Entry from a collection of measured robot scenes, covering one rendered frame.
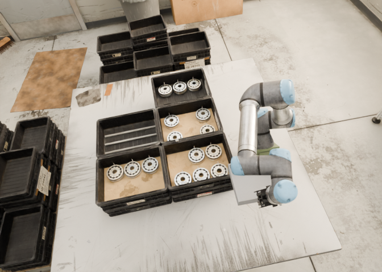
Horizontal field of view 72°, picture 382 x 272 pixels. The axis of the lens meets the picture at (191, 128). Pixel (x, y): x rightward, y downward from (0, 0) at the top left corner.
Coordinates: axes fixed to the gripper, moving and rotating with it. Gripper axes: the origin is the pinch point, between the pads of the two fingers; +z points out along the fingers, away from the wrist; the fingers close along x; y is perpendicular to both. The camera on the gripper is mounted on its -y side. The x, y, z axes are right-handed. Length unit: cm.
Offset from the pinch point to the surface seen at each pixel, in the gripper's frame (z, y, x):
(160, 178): 34, 49, -26
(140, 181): 34, 62, -28
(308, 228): 33.1, -26.3, 21.3
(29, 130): 106, 166, -113
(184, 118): 45, 25, -65
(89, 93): 73, 96, -118
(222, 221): 37.6, 19.2, 6.0
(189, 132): 41, 25, -53
